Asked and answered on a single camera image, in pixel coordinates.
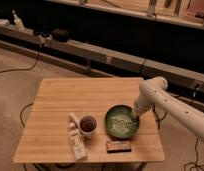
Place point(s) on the yellow tipped pusher tool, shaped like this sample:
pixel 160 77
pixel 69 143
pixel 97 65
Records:
pixel 134 115

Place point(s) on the green ceramic bowl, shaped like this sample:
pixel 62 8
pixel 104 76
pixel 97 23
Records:
pixel 120 122

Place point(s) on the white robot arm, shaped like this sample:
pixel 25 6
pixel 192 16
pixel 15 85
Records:
pixel 153 92

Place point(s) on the white ceramic mug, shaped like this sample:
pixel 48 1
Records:
pixel 88 125

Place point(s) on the small dark wooden box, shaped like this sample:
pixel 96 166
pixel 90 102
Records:
pixel 118 146

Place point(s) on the wooden table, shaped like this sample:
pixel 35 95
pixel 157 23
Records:
pixel 60 102

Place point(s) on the white tube with label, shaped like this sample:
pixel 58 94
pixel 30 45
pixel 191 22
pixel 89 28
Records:
pixel 76 139

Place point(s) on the black device on ledge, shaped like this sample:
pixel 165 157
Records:
pixel 61 35

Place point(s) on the white spray bottle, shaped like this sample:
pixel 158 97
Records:
pixel 18 22

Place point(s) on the long grey ledge rail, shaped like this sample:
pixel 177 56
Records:
pixel 175 75

